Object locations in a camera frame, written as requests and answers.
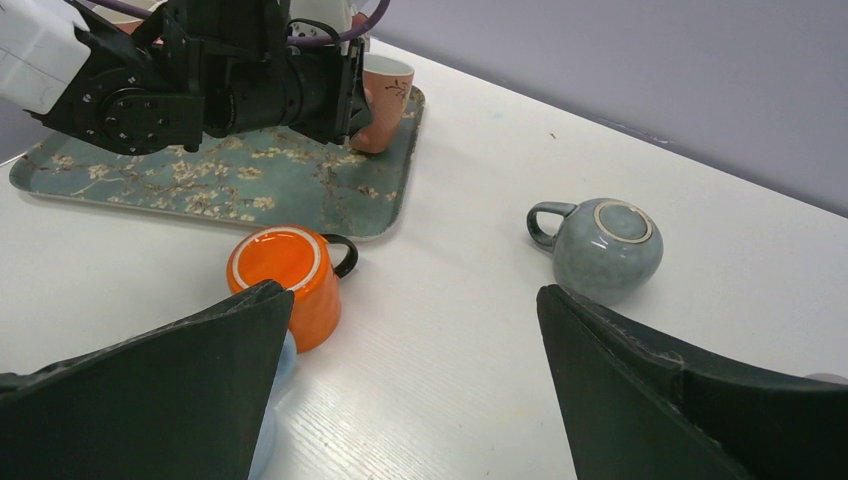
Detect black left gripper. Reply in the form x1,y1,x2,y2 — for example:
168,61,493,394
158,0,376,147

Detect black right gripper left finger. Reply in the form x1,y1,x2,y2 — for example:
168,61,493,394
1,281,294,479

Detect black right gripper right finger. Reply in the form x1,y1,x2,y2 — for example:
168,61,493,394
536,284,847,479

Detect light blue ribbed mug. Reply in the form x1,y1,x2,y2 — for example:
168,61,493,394
248,331,298,480

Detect orange mug black handle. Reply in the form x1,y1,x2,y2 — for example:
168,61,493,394
225,225,359,354

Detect salmon dotted mug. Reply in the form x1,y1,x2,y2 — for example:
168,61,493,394
349,53,415,154

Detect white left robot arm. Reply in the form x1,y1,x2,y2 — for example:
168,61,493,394
1,1,374,155

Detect grey-blue round mug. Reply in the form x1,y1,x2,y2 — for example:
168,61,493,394
526,198,664,306

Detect blue floral blossom tray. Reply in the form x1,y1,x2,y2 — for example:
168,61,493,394
4,87,425,240

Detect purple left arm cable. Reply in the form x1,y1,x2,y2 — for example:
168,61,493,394
86,0,392,48

